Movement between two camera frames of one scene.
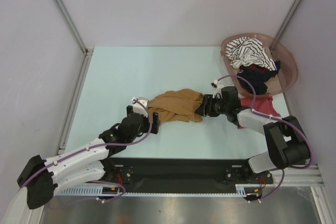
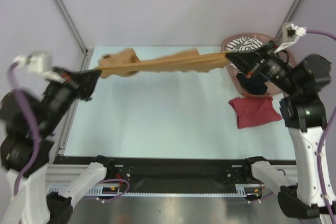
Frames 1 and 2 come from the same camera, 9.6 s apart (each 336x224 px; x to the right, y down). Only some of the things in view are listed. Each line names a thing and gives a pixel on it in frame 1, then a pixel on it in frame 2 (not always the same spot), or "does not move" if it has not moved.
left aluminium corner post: [87, 52] does not move
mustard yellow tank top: [179, 105] -> [127, 62]
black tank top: [258, 75] does not move
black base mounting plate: [182, 174] does not move
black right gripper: [203, 109] -> [248, 59]
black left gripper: [155, 121] -> [86, 81]
